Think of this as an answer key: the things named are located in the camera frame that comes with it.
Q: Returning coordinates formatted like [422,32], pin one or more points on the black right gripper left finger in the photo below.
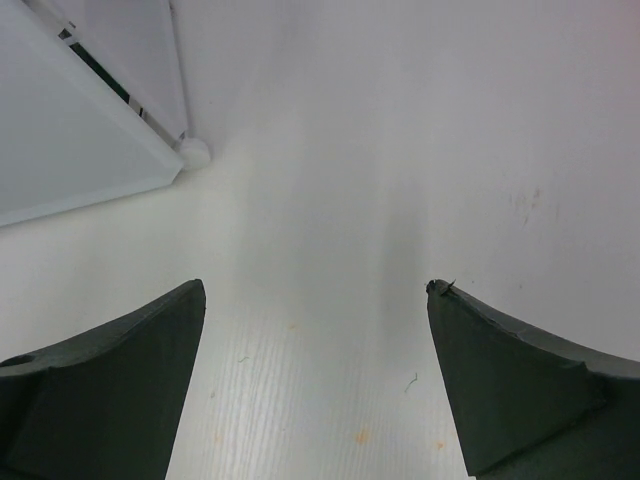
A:
[106,403]

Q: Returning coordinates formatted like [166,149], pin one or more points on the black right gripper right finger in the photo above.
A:
[528,404]

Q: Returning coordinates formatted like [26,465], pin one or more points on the white plastic shoe cabinet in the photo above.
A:
[92,105]

